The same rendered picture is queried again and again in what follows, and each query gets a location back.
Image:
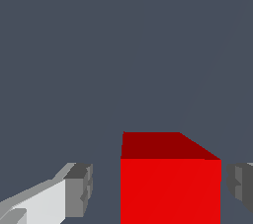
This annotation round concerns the red cube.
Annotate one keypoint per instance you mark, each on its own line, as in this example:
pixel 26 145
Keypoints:
pixel 169 188

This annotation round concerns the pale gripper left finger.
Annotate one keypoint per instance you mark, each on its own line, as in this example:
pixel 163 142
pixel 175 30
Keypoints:
pixel 49 198

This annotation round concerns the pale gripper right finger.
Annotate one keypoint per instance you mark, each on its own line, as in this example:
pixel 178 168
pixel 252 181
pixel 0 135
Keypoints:
pixel 243 182

